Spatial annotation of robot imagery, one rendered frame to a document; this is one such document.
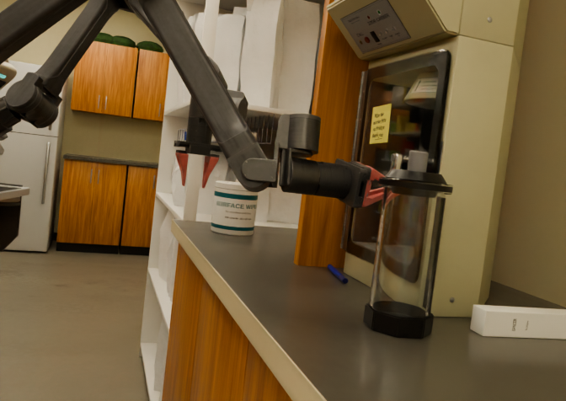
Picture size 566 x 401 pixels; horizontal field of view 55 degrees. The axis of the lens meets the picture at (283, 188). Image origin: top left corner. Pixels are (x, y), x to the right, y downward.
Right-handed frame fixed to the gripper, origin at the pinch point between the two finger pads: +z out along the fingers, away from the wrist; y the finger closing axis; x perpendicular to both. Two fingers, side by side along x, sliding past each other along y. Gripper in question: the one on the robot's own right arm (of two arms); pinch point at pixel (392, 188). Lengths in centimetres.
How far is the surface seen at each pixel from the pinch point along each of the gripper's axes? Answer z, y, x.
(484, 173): 14.0, -5.3, -5.4
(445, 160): 5.8, -5.1, -6.5
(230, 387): -20.8, 6.1, 41.6
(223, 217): -13, 68, 25
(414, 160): -4.2, -12.2, -6.4
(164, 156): -16, 216, 32
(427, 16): -0.1, 0.1, -29.0
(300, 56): 25, 137, -29
